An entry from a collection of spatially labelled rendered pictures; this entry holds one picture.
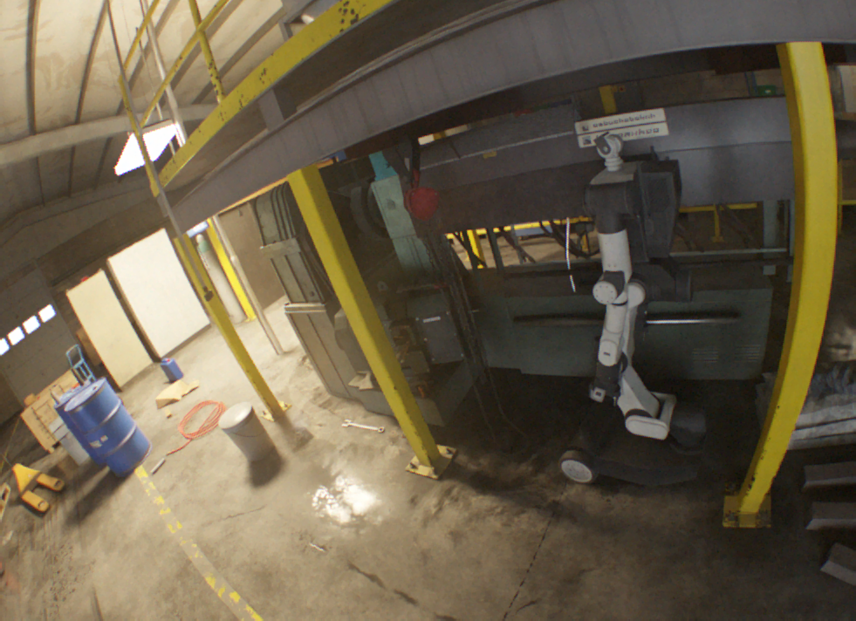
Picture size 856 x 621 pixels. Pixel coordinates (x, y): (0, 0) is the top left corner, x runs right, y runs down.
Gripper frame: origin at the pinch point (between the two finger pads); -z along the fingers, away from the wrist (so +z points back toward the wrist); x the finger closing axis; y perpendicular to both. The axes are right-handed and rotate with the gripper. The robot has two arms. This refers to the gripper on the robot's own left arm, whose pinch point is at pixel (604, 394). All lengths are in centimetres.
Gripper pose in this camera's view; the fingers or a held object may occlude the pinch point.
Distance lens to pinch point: 154.9
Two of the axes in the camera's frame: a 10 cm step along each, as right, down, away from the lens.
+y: -6.4, 4.9, -5.9
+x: -7.5, -2.3, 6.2
